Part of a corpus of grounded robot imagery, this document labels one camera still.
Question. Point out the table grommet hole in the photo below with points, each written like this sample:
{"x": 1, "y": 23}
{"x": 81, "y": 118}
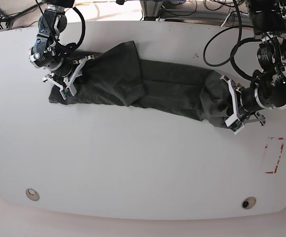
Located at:
{"x": 32, "y": 194}
{"x": 248, "y": 203}

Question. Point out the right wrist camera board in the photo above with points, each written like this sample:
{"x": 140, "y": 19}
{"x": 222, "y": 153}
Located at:
{"x": 65, "y": 93}

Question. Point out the aluminium frame base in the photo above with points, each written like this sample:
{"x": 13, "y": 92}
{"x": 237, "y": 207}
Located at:
{"x": 210, "y": 12}

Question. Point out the right table grommet hole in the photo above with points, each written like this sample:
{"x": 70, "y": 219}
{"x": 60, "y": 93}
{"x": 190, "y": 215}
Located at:
{"x": 248, "y": 203}

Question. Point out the red tape rectangle marking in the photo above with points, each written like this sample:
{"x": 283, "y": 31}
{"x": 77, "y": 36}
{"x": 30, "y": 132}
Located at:
{"x": 272, "y": 154}

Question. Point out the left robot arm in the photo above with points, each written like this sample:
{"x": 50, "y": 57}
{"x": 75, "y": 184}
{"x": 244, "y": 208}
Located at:
{"x": 267, "y": 89}

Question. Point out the dark grey T-shirt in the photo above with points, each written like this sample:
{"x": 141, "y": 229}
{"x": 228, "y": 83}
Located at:
{"x": 120, "y": 77}

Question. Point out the black tripod legs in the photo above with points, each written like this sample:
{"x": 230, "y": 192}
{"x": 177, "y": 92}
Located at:
{"x": 7, "y": 20}

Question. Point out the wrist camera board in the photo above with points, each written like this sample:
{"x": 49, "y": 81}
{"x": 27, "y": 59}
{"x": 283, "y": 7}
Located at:
{"x": 234, "y": 124}
{"x": 65, "y": 93}

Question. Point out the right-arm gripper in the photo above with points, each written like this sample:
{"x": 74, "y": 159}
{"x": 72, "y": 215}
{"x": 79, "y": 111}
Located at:
{"x": 66, "y": 72}

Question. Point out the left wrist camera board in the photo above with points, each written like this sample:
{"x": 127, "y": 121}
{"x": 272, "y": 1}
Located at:
{"x": 234, "y": 124}

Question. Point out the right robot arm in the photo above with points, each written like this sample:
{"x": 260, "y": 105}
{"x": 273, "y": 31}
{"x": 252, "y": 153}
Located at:
{"x": 47, "y": 48}

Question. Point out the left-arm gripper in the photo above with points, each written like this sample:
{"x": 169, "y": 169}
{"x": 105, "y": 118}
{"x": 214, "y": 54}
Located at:
{"x": 238, "y": 110}

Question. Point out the left table grommet hole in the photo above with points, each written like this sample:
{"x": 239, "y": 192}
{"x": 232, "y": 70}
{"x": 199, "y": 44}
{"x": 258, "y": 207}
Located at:
{"x": 32, "y": 194}

